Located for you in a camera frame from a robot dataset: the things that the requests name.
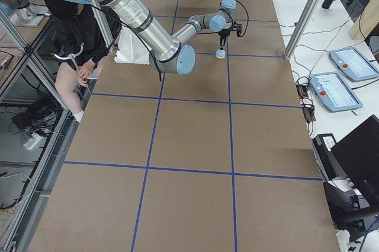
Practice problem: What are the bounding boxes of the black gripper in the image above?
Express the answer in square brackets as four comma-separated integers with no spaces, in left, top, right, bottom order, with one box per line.
[218,29,230,52]

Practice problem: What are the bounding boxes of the small white blue bell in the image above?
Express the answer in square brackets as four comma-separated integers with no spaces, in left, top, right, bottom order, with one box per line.
[215,49,226,59]

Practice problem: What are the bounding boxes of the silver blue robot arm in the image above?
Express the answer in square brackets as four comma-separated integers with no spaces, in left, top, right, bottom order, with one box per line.
[65,0,242,75]

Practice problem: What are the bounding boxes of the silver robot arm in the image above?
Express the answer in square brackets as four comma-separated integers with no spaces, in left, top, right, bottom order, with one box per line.
[1,0,42,27]

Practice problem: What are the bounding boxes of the black usb hub far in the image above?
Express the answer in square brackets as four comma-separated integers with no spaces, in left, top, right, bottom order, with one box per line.
[296,84,309,98]

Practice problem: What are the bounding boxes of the black usb hub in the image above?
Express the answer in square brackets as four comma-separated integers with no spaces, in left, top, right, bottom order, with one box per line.
[302,104,316,123]
[296,84,309,98]

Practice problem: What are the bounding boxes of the black usb hub near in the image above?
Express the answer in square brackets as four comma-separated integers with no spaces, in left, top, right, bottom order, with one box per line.
[302,104,316,123]

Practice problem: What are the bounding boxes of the near teach pendant tablet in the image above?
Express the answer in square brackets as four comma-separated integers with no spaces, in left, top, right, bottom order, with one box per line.
[309,72,363,113]

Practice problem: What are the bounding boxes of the teach pendant tablet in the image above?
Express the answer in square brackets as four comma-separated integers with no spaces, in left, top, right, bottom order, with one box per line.
[309,72,363,113]
[329,47,378,82]

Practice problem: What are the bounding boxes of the far teach pendant tablet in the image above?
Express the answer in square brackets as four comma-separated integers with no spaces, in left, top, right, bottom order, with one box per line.
[329,47,378,82]

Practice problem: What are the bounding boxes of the person in black jacket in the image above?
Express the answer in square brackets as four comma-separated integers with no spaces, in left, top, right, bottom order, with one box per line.
[41,0,109,123]

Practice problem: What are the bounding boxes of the wooden board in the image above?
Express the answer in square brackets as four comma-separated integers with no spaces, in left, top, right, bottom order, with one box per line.
[348,0,378,40]

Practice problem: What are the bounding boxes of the black computer box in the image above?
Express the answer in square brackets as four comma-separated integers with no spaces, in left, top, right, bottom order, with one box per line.
[312,133,348,181]

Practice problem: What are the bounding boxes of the black laptop monitor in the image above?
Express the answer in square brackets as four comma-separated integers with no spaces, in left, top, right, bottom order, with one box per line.
[332,115,378,205]

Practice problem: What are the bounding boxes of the white power strip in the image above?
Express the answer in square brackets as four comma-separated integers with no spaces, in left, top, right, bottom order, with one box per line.
[23,132,42,150]

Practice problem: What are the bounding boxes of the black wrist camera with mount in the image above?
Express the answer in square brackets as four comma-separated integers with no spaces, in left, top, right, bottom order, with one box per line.
[230,21,244,37]

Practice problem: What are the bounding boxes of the white camera stand column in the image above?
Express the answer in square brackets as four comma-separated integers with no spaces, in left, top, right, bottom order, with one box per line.
[114,27,149,65]

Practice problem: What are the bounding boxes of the aluminium frame post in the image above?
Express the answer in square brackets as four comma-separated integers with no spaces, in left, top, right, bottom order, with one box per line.
[284,0,319,60]

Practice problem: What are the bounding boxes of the aluminium side frame rail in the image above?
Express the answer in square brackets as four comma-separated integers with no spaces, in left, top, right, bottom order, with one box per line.
[1,107,70,251]

